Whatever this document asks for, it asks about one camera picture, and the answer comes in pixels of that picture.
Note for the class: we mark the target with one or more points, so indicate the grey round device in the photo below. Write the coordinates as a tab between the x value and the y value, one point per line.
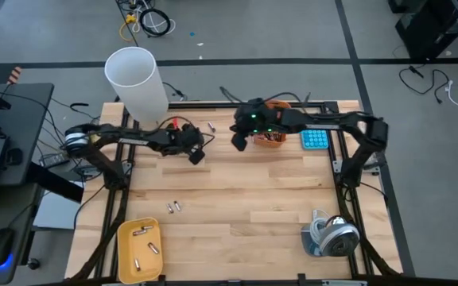
338	238

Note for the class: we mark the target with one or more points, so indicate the black computer mouse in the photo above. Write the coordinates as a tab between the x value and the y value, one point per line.
0	244

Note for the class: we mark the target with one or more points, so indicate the blue calculator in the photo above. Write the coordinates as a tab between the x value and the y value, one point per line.
315	140

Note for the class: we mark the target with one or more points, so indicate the silver purple battery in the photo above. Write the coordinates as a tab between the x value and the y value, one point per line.
211	126

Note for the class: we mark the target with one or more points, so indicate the black round desk object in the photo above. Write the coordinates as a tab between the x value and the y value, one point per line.
14	157

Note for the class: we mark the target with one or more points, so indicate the yellow plastic bin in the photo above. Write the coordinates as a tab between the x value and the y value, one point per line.
133	246

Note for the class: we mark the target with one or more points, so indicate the white cylinder table lamp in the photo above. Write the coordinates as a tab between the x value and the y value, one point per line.
137	87

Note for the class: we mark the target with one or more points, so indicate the black aluminium table frame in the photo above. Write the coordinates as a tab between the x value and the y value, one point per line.
197	105

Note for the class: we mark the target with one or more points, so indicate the black computer tower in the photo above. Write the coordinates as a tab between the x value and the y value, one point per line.
431	28

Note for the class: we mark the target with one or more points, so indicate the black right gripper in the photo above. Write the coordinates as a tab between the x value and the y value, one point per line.
258	119

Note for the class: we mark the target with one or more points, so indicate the black slanted panel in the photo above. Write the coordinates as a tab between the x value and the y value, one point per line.
62	190

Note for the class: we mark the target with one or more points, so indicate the black side desk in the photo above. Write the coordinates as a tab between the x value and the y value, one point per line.
26	119

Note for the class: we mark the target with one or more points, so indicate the orange plastic bin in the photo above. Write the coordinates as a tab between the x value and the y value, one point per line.
270	144

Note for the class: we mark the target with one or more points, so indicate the black caster wheel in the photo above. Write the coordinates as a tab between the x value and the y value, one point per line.
33	263

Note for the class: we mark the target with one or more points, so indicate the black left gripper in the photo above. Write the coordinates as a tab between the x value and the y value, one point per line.
185	139

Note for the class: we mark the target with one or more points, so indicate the black power adapter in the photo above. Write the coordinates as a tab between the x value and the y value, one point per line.
54	160

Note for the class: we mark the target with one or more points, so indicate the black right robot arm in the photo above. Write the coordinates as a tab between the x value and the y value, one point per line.
332	121

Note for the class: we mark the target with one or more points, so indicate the black clamp lever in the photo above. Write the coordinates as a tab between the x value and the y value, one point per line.
307	99

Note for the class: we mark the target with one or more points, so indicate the white box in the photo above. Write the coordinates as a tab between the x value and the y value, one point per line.
54	214

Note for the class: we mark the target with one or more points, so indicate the orange black striped block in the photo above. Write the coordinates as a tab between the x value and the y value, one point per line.
14	75

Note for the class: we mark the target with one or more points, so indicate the silver mounting bracket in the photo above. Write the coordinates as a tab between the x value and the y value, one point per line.
337	166

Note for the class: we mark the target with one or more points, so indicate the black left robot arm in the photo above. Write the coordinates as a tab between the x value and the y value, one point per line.
133	140

